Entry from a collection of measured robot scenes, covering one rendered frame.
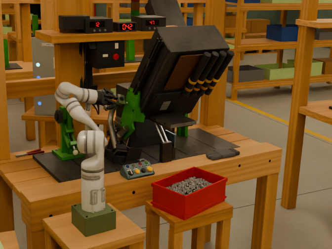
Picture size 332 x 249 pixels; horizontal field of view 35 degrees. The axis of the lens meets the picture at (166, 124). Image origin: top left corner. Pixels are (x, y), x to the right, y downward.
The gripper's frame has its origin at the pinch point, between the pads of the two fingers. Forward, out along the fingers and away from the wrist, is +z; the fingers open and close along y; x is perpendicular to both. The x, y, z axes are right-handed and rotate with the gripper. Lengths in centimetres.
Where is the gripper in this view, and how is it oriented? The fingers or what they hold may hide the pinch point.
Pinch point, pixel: (117, 101)
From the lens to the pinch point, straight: 277.3
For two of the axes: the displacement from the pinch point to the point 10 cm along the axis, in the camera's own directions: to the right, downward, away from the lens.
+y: -2.0, -8.6, 4.7
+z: 8.1, 1.2, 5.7
